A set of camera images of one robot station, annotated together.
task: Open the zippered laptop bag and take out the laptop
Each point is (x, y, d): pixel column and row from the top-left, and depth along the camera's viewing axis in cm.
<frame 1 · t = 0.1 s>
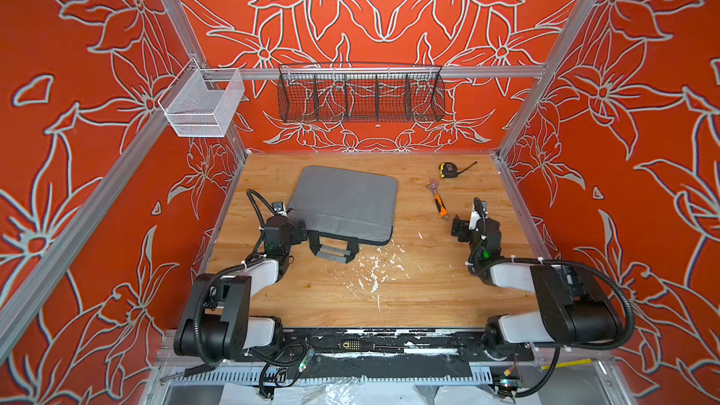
left hand: (287, 220, 93), fingers open
right hand: (473, 214, 91), fingers open
grey zippered laptop bag: (344, 207, 100), point 4 cm above the table
yellow black tape measure: (448, 170, 112), point 4 cm above the table

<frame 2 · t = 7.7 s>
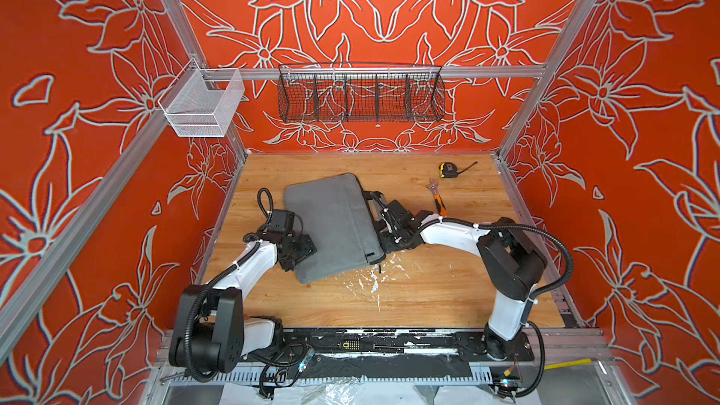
left hand: (310, 250, 88), fingers open
right hand: (385, 241, 93), fingers open
grey zippered laptop bag: (337, 213, 98), point 5 cm above the table
the other named things where they were.

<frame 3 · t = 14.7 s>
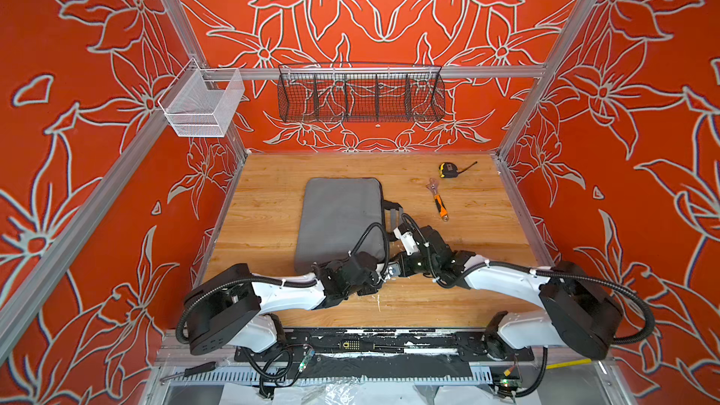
left hand: (379, 263, 83), fingers open
right hand: (386, 260, 83), fingers closed
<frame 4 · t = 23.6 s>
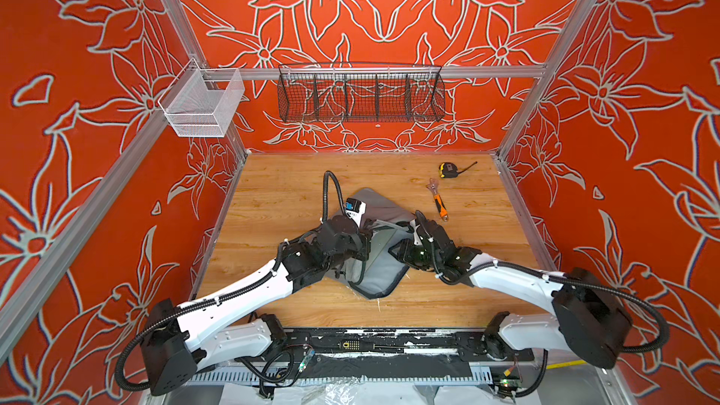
left hand: (374, 231, 73), fingers closed
right hand: (389, 249, 83), fingers open
grey zippered laptop bag: (375, 274, 87), on the table
the other named things where they were.

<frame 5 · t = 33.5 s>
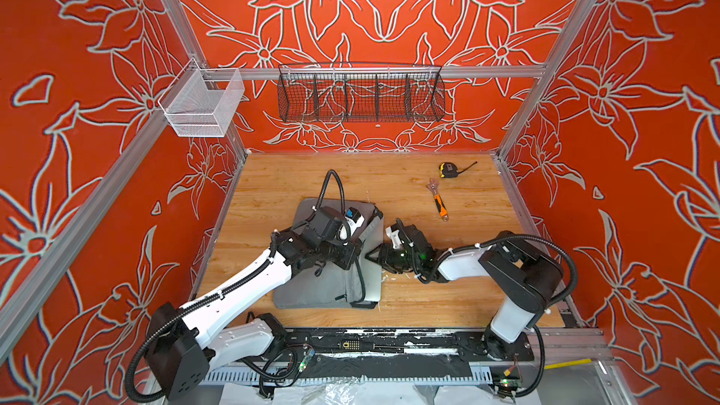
left hand: (361, 249, 76), fingers closed
right hand: (366, 256, 86), fingers open
grey zippered laptop bag: (330, 286, 77), point 9 cm above the table
the other named things where they were.

